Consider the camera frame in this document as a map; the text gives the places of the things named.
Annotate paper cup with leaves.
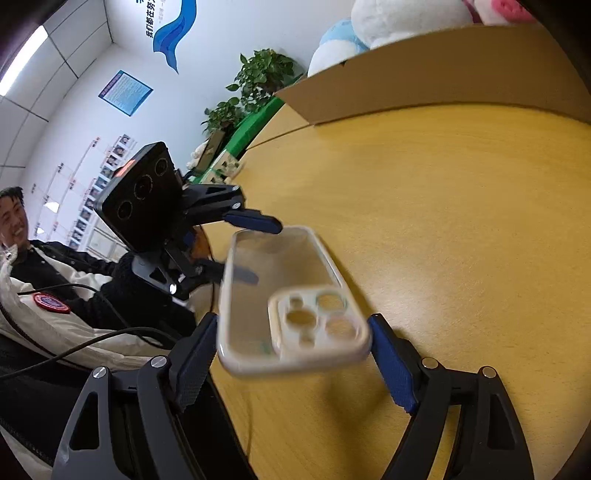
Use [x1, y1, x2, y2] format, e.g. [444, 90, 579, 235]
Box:
[213, 150, 242, 182]

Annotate clear phone case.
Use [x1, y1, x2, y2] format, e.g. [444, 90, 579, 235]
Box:
[217, 226, 372, 377]

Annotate white panda plush toy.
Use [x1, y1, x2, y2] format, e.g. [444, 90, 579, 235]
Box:
[351, 0, 473, 49]

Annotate blue plush toy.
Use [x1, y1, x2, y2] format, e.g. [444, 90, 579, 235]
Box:
[308, 18, 369, 77]

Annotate black cable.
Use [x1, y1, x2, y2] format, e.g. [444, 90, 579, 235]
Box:
[0, 280, 180, 381]

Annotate pink bear plush toy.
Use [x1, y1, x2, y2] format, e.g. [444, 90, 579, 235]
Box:
[464, 0, 537, 25]

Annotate blue framed wall poster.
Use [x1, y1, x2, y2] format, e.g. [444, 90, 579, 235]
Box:
[98, 70, 153, 117]

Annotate brown cardboard box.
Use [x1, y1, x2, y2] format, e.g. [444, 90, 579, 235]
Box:
[277, 25, 590, 124]

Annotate person in background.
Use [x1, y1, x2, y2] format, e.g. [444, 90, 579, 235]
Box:
[1, 186, 195, 479]

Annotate green potted plant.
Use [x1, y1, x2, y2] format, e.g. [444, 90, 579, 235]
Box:
[201, 48, 304, 134]

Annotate green bench cover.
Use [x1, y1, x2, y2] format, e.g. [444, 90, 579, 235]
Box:
[224, 97, 284, 159]

